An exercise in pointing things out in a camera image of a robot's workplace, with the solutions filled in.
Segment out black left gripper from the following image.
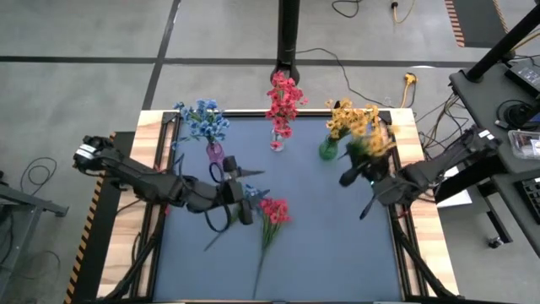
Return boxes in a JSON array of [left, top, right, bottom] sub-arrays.
[[217, 155, 271, 225]]

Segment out blue artificial flower stem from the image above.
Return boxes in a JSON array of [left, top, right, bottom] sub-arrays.
[[170, 98, 232, 147], [203, 183, 263, 253]]

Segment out pink glass vase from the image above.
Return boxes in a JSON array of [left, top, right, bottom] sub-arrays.
[[205, 141, 226, 164]]

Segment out green glass vase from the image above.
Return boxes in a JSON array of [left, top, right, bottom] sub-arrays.
[[318, 135, 340, 162]]

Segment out clear glass vase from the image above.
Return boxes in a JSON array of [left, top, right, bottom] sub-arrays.
[[269, 128, 287, 154]]

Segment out white sheet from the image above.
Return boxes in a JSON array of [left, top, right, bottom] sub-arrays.
[[436, 166, 474, 209]]

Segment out wooden table board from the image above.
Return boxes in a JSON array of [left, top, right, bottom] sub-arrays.
[[95, 108, 461, 299]]

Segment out dark grey side desk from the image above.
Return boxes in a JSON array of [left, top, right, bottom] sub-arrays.
[[448, 57, 540, 258]]

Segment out clear plastic box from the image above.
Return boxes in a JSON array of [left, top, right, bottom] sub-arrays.
[[507, 128, 540, 161]]

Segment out black keyboard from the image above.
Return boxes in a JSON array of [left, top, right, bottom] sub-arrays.
[[514, 176, 540, 225]]

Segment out black floor plate hazard stripes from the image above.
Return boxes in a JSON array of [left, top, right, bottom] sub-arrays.
[[62, 130, 137, 304]]

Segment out black control box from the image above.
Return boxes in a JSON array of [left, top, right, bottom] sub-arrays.
[[504, 58, 540, 99]]

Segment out black mat hazard striped edge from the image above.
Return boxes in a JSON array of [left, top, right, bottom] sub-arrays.
[[444, 0, 510, 48]]

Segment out black slanted stand pole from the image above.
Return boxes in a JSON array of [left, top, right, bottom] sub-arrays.
[[465, 3, 540, 84]]

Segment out yellow power plug cable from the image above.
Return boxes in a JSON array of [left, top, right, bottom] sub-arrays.
[[398, 72, 419, 109]]

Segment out long black floor cable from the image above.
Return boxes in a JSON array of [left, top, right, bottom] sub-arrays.
[[294, 46, 394, 107]]

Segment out coiled black cable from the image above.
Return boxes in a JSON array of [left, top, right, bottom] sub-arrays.
[[495, 99, 537, 130]]

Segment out black floor cable loop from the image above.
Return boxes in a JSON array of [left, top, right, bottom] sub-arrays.
[[19, 156, 58, 198], [331, 0, 364, 19]]

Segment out black camera stand pole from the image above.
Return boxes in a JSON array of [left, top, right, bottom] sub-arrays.
[[269, 0, 301, 88]]

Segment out yellow cable black plug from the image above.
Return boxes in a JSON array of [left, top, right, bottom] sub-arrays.
[[390, 0, 418, 24]]

